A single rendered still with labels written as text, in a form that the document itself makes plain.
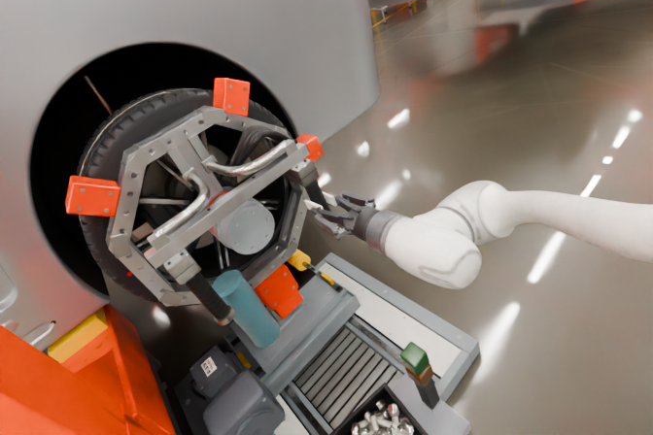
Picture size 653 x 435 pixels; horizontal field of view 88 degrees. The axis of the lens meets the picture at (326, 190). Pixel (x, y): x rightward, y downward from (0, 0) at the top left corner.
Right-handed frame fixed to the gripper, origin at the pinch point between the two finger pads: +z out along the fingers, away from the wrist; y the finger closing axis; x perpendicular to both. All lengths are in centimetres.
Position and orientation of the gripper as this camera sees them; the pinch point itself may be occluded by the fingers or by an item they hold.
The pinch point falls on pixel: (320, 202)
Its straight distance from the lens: 87.3
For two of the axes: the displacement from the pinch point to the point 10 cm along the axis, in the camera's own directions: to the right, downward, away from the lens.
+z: -6.2, -2.5, 7.4
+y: 7.1, -5.8, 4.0
